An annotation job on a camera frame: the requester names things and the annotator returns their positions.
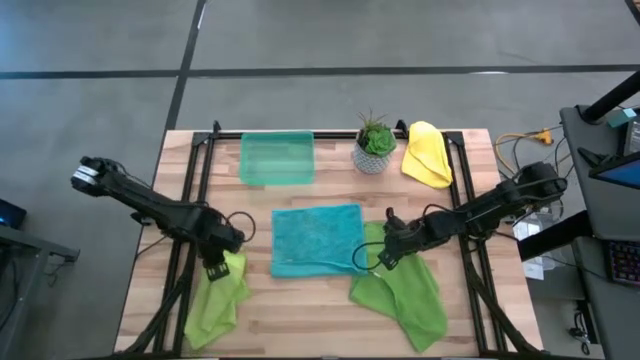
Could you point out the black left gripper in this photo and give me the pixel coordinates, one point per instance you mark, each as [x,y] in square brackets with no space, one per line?
[227,237]

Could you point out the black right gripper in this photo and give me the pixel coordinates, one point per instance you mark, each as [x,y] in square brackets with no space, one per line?
[405,235]

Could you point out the dark green microfiber towel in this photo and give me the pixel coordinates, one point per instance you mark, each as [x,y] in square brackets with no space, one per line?
[410,300]

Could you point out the lime microfiber towel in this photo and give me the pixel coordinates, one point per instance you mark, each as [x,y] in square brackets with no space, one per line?
[215,305]

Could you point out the teal microfiber towel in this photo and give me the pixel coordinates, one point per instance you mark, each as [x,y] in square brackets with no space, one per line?
[315,240]

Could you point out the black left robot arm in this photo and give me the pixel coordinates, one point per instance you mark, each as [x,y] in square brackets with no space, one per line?
[150,205]

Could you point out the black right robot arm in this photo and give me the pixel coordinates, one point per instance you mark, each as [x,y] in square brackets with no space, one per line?
[500,202]

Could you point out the yellow microfiber towel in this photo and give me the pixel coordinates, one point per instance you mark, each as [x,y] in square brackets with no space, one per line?
[427,155]

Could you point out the succulent in patterned pot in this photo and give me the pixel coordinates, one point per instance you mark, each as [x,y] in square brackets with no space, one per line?
[372,150]

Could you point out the green translucent plastic bin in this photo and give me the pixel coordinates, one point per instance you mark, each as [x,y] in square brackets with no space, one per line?
[277,160]

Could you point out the white paper sheet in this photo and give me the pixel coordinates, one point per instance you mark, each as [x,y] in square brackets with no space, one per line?
[530,232]

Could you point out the black desk support bar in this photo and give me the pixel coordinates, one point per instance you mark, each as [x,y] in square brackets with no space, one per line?
[550,240]

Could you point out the grey metal cart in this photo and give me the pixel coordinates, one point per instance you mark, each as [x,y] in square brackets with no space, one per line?
[30,245]

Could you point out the grey desk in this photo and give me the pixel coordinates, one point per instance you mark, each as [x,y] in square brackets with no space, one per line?
[615,215]

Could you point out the black device with blue light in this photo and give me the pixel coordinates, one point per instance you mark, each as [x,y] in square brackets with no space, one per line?
[10,214]

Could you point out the black keyboard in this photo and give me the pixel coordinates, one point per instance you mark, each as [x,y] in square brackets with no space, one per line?
[625,262]

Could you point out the laptop with blue screen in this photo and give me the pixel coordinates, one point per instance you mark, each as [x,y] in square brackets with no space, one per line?
[625,172]

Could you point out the small teal box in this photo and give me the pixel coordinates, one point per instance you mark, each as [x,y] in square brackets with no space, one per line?
[622,117]

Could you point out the black pole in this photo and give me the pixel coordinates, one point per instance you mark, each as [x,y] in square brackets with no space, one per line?
[612,97]

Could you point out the black aluminium table frame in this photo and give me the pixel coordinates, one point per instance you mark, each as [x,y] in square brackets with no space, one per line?
[225,135]

